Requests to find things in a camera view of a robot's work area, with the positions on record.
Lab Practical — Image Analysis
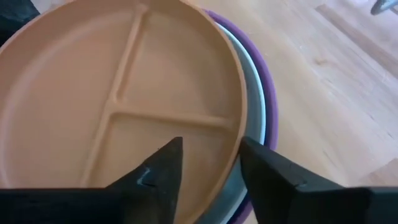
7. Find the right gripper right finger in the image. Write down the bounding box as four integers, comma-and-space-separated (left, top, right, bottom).
239, 136, 398, 224

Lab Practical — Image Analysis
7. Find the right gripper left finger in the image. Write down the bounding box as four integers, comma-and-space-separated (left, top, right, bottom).
0, 136, 184, 224

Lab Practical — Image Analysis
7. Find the purple plate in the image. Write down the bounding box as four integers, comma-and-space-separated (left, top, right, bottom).
203, 9, 279, 224

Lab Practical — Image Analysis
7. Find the light blue plate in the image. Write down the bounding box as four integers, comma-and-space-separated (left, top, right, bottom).
198, 23, 267, 224

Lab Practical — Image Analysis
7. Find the tan divided plate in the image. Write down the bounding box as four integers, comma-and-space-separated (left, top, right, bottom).
0, 0, 248, 224

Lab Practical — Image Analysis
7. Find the grey wire dish rack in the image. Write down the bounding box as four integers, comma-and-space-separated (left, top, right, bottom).
369, 0, 398, 16

